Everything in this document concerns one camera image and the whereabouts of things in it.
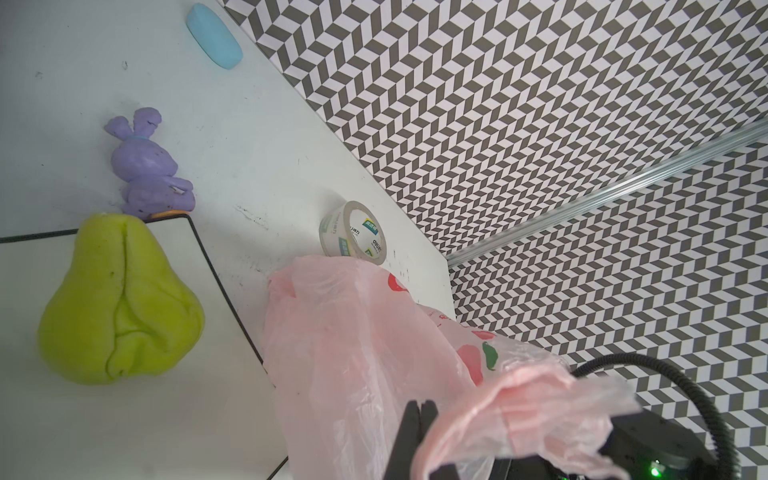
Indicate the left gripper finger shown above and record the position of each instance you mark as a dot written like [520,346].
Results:
[416,421]

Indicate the pink plastic bag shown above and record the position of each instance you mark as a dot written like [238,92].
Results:
[347,347]

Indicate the green fake pear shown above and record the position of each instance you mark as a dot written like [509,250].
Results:
[121,310]

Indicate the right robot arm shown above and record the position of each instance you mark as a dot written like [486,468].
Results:
[647,446]

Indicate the clear tape roll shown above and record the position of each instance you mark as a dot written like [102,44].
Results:
[353,231]

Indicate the white square mat black border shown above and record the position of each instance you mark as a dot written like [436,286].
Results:
[209,417]

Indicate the purple bunny toy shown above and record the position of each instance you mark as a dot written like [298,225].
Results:
[149,171]

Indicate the light blue soap piece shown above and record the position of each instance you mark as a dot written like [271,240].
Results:
[213,36]

